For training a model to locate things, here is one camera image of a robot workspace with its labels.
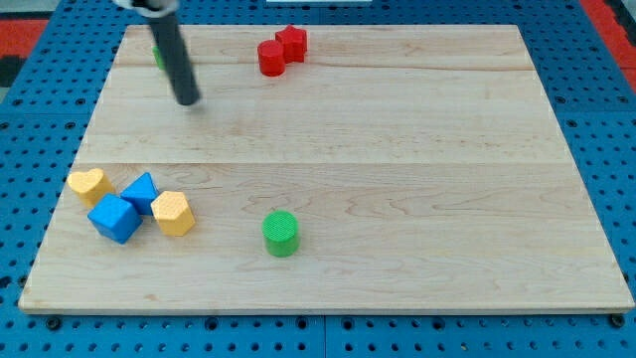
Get yellow hexagon block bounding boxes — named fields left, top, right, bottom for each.
left=150, top=191, right=196, bottom=237

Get wooden board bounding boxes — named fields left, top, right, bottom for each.
left=19, top=25, right=634, bottom=315

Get green cylinder block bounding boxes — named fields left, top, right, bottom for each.
left=261, top=211, right=299, bottom=258

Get red cylinder block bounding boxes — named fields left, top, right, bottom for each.
left=257, top=40, right=285, bottom=77

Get red star block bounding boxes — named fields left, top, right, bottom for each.
left=274, top=25, right=308, bottom=63

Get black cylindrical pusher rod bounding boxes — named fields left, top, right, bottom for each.
left=148, top=12, right=201, bottom=106

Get blue triangle block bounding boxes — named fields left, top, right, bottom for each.
left=120, top=172, right=158, bottom=216

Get green block behind rod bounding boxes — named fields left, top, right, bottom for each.
left=152, top=46, right=165, bottom=71

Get blue cube block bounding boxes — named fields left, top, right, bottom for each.
left=87, top=193, right=142, bottom=245

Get yellow heart block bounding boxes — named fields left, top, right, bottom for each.
left=67, top=168, right=116, bottom=208

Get white rod mount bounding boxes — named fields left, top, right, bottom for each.
left=113, top=0, right=180, bottom=18

